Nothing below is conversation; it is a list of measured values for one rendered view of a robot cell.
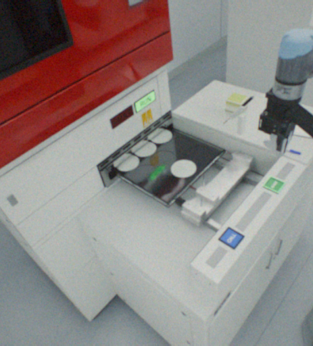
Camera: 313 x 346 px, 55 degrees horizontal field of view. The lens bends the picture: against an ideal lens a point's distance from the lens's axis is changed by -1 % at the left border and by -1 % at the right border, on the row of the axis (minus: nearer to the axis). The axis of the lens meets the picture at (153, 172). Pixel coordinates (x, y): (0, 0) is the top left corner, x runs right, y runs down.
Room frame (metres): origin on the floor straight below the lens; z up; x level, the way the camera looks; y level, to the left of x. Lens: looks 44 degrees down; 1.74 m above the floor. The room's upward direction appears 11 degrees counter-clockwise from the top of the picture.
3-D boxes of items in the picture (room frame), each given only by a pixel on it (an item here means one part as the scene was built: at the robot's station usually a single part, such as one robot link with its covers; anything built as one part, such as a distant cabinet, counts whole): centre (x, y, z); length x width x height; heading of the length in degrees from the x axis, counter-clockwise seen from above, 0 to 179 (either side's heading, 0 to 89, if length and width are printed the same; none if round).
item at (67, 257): (1.18, 0.40, 0.41); 0.82 x 0.71 x 0.82; 130
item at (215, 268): (0.56, -0.29, 0.89); 0.55 x 0.09 x 0.14; 130
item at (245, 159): (0.86, -0.36, 0.89); 0.08 x 0.03 x 0.03; 40
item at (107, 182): (1.03, 0.04, 0.89); 0.44 x 0.02 x 0.10; 130
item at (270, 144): (0.64, -0.36, 1.13); 0.06 x 0.03 x 0.09; 40
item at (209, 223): (0.75, -0.05, 0.84); 0.50 x 0.02 x 0.03; 40
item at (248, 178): (0.93, -0.26, 0.84); 0.50 x 0.02 x 0.03; 40
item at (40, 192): (0.92, 0.18, 1.02); 0.82 x 0.03 x 0.40; 130
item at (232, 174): (0.75, -0.24, 0.87); 0.36 x 0.08 x 0.03; 130
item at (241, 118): (0.95, -0.37, 1.03); 0.06 x 0.04 x 0.13; 40
